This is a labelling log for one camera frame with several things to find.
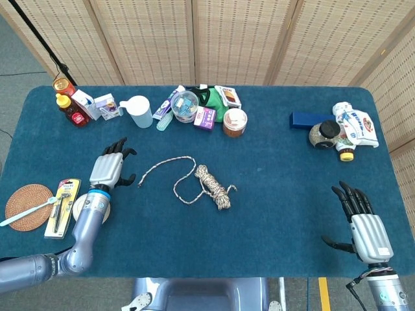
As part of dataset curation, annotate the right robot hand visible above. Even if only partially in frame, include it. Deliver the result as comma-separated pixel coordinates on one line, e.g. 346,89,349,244
320,180,395,264

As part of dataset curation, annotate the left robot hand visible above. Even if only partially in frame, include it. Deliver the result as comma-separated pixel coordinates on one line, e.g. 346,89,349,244
89,137,138,192

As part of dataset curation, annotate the speckled braided rope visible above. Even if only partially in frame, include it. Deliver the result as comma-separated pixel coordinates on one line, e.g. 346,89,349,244
137,155,238,211

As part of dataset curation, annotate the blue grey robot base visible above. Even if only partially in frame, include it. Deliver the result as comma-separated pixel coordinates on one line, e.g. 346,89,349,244
121,277,283,311

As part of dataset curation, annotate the cream ceramic bowl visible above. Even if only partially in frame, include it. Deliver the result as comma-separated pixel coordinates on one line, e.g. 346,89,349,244
71,196,113,224

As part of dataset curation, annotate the razor in yellow blister pack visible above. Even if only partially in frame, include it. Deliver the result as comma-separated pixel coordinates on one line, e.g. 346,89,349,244
43,178,82,240

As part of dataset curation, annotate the honey bear bottle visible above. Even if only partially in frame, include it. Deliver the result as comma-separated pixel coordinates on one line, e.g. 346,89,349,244
54,93,91,128

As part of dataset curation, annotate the small purple drink carton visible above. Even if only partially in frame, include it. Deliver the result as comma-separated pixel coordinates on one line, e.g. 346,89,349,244
93,93,119,122

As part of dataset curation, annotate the light blue plastic mug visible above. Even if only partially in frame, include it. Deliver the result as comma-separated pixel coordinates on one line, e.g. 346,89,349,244
118,95,154,129

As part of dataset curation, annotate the white blue carton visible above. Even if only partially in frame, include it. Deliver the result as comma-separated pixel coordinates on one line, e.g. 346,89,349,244
71,89,102,121

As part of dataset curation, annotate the green scrub brush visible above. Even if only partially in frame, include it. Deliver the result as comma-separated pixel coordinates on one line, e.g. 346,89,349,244
156,111,175,132

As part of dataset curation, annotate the round woven coaster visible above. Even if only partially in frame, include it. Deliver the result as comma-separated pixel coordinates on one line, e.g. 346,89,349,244
5,183,55,232

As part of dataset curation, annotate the bottle with yellow cap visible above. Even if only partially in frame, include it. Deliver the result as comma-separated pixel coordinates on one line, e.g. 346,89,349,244
334,134,357,162

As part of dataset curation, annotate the red drink can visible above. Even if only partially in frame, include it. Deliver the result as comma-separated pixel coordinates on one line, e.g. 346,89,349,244
52,76,77,98

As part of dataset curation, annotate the blue felt table cover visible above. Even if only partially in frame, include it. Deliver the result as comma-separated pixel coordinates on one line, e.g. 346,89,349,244
0,85,415,279

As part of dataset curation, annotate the light blue toothbrush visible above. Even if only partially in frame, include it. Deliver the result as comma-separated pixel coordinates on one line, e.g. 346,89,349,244
0,196,58,227

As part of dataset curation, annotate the clear tub of clips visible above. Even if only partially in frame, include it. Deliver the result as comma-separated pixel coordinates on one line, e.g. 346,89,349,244
170,89,200,124

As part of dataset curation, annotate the seed jar with black lid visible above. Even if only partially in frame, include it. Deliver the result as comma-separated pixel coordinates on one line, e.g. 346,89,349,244
307,119,341,150

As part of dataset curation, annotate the white printed bag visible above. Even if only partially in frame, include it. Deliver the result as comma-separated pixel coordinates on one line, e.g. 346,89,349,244
332,101,379,148

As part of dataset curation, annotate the purple pad box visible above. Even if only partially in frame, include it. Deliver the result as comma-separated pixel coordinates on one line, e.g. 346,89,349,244
193,106,217,132

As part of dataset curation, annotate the green black cloth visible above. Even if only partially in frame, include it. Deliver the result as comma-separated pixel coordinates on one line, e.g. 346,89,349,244
186,84,230,123

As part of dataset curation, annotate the navy blue long box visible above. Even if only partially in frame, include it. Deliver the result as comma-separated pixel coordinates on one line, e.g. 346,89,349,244
289,111,337,131

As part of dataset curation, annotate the clear jar of rubber bands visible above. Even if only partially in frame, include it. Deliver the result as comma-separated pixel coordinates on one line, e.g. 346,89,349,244
222,108,248,139

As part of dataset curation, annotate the white red snack packet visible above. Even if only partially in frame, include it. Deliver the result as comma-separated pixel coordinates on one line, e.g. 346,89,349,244
214,85,243,110

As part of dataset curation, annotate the black stand pole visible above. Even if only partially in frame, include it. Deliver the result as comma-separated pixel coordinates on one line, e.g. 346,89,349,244
8,0,78,87

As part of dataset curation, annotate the bamboo folding screen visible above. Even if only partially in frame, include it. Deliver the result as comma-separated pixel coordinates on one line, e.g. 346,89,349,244
0,0,415,260

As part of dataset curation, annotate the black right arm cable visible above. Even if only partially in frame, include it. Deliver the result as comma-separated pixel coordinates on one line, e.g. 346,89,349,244
345,268,370,311

